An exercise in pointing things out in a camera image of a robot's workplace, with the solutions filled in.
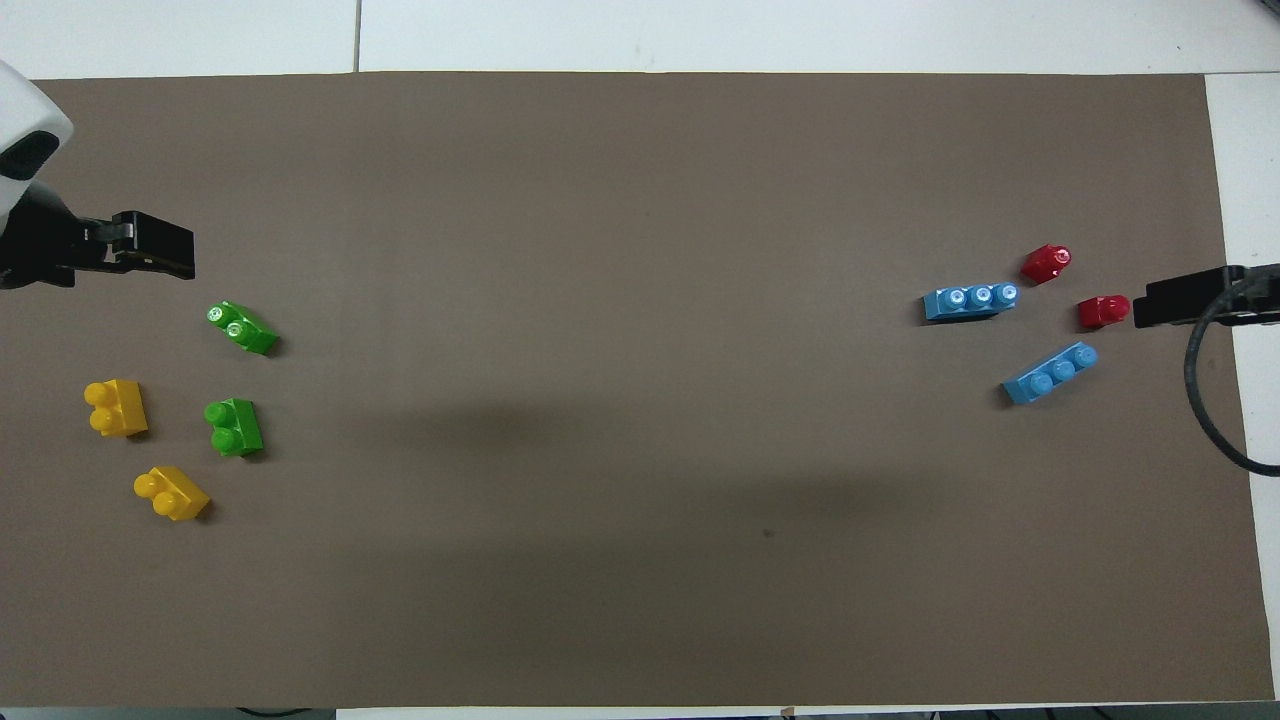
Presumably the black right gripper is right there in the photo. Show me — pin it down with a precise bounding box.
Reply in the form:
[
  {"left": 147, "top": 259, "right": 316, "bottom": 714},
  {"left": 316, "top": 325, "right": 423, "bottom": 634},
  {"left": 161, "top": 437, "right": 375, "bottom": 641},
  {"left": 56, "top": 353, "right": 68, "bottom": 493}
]
[{"left": 1132, "top": 262, "right": 1280, "bottom": 330}]

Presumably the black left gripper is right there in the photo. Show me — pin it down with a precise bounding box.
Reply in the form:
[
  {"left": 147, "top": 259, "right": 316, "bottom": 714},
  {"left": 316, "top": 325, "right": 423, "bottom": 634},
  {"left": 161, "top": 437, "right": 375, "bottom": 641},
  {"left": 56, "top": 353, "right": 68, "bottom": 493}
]
[{"left": 0, "top": 184, "right": 197, "bottom": 292}]

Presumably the green two-stud toy block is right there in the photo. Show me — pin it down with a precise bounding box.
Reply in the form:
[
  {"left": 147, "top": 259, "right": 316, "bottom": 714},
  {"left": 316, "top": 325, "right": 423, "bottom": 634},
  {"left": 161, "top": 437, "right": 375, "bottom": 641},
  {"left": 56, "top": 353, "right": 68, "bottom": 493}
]
[
  {"left": 203, "top": 397, "right": 265, "bottom": 458},
  {"left": 206, "top": 300, "right": 281, "bottom": 357}
]

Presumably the blue three-stud toy block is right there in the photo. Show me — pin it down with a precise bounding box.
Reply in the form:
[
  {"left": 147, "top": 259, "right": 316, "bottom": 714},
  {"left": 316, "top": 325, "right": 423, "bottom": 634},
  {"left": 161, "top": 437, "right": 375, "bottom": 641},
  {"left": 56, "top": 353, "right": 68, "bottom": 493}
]
[
  {"left": 1002, "top": 341, "right": 1099, "bottom": 406},
  {"left": 922, "top": 283, "right": 1020, "bottom": 323}
]

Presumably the red one-stud toy block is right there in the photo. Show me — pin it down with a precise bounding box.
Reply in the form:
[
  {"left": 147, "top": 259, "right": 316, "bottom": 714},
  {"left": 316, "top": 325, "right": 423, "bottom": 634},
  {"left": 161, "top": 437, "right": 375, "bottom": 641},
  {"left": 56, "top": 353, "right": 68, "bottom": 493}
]
[
  {"left": 1077, "top": 294, "right": 1132, "bottom": 331},
  {"left": 1020, "top": 243, "right": 1073, "bottom": 287}
]

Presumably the yellow two-stud toy block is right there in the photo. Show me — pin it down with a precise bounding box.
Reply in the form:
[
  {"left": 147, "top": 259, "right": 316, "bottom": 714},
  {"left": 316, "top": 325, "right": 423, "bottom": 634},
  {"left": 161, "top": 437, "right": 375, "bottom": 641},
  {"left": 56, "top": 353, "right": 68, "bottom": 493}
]
[
  {"left": 83, "top": 379, "right": 150, "bottom": 439},
  {"left": 133, "top": 466, "right": 212, "bottom": 523}
]

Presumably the brown table mat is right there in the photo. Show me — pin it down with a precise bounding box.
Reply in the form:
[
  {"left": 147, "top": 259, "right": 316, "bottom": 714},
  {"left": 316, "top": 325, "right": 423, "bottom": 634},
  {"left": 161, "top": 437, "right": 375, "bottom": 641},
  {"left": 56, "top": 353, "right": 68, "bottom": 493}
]
[{"left": 0, "top": 72, "right": 1277, "bottom": 710}]

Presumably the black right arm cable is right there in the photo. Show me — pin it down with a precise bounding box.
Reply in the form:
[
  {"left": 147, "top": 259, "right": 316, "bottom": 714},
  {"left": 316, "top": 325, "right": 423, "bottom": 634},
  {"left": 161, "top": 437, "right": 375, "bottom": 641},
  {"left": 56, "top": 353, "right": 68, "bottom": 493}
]
[{"left": 1182, "top": 268, "right": 1280, "bottom": 479}]

